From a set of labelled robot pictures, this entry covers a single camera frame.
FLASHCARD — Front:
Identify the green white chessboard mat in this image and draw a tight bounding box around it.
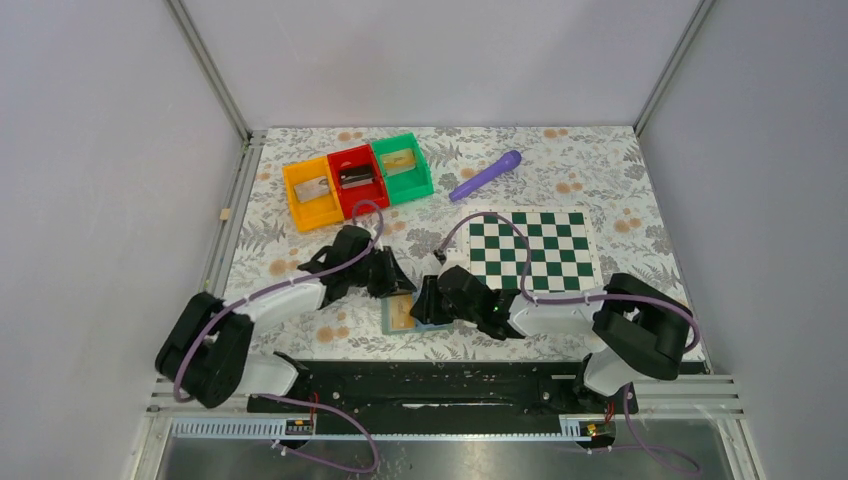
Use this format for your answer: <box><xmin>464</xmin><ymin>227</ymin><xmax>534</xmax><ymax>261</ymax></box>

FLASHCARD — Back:
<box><xmin>461</xmin><ymin>209</ymin><xmax>601</xmax><ymax>329</ymax></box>

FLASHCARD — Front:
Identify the red plastic bin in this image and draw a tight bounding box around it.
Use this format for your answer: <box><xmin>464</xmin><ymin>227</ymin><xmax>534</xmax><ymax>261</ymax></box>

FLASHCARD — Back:
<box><xmin>328</xmin><ymin>145</ymin><xmax>390</xmax><ymax>219</ymax></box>

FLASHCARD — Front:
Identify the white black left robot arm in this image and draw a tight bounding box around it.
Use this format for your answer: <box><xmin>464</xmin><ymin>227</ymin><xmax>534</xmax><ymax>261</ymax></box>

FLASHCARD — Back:
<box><xmin>154</xmin><ymin>225</ymin><xmax>418</xmax><ymax>411</ymax></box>

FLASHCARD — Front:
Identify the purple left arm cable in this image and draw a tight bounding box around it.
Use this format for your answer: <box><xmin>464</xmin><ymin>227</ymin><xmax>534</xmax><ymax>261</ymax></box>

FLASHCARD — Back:
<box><xmin>172</xmin><ymin>199</ymin><xmax>386</xmax><ymax>474</ymax></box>

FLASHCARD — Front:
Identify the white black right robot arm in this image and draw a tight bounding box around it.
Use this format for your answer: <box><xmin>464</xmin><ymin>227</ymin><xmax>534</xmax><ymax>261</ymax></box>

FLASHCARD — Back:
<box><xmin>410</xmin><ymin>266</ymin><xmax>699</xmax><ymax>412</ymax></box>

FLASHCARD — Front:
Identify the gold card stack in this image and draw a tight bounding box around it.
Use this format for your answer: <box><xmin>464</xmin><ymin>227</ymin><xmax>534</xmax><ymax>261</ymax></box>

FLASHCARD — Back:
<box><xmin>380</xmin><ymin>148</ymin><xmax>417</xmax><ymax>177</ymax></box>

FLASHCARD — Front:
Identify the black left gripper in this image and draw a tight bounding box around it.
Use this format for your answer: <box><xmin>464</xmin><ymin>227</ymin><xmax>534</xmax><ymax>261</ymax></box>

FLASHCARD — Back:
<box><xmin>348</xmin><ymin>245</ymin><xmax>416</xmax><ymax>299</ymax></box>

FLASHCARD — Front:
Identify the yellow plastic bin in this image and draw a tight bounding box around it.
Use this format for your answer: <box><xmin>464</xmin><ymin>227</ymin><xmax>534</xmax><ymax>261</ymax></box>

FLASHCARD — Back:
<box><xmin>282</xmin><ymin>156</ymin><xmax>345</xmax><ymax>232</ymax></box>

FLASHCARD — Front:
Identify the floral patterned tablecloth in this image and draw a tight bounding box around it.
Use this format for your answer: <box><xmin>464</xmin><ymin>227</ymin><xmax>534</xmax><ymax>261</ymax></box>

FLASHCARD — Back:
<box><xmin>223</xmin><ymin>126</ymin><xmax>687</xmax><ymax>361</ymax></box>

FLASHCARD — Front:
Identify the purple plastic tube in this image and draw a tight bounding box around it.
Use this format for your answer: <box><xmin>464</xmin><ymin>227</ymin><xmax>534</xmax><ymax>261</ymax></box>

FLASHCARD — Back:
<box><xmin>448</xmin><ymin>150</ymin><xmax>522</xmax><ymax>202</ymax></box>

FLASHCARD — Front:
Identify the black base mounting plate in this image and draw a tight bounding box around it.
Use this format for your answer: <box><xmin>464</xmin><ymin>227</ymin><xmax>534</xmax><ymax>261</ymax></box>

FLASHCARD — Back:
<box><xmin>288</xmin><ymin>360</ymin><xmax>639</xmax><ymax>435</ymax></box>

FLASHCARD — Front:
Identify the green plastic bin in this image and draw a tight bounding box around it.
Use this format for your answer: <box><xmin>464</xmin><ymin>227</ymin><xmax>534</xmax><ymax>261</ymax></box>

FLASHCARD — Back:
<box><xmin>370</xmin><ymin>133</ymin><xmax>434</xmax><ymax>205</ymax></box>

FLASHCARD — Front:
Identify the silver card stack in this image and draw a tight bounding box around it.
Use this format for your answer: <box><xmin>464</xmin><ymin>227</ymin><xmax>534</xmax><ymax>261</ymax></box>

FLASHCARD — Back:
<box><xmin>293</xmin><ymin>176</ymin><xmax>331</xmax><ymax>203</ymax></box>

